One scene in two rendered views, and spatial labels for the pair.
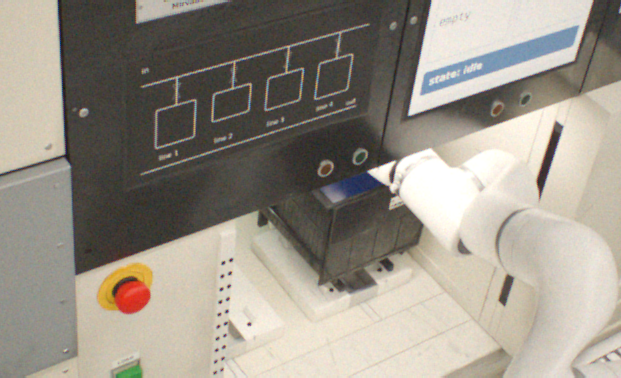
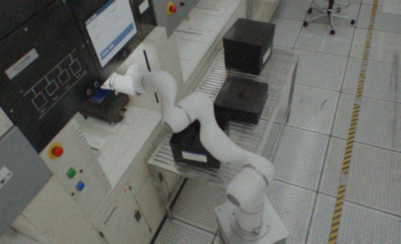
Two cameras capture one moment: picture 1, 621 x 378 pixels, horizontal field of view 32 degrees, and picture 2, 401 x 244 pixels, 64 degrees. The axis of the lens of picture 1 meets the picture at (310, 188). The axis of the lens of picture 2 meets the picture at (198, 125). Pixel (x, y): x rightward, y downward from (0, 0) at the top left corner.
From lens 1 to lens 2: 0.16 m
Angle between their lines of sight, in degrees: 17
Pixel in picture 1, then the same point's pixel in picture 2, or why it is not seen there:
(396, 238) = (123, 102)
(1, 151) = not seen: outside the picture
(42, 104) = not seen: outside the picture
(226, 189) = (65, 110)
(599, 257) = (166, 76)
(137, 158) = (34, 115)
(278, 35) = (53, 63)
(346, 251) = (111, 112)
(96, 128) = (17, 113)
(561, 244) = (156, 77)
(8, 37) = not seen: outside the picture
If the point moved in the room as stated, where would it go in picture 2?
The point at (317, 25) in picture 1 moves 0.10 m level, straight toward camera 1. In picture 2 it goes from (62, 55) to (68, 70)
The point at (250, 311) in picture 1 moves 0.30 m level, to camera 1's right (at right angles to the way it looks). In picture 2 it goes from (96, 141) to (145, 120)
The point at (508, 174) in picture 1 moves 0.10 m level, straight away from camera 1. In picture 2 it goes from (138, 68) to (135, 57)
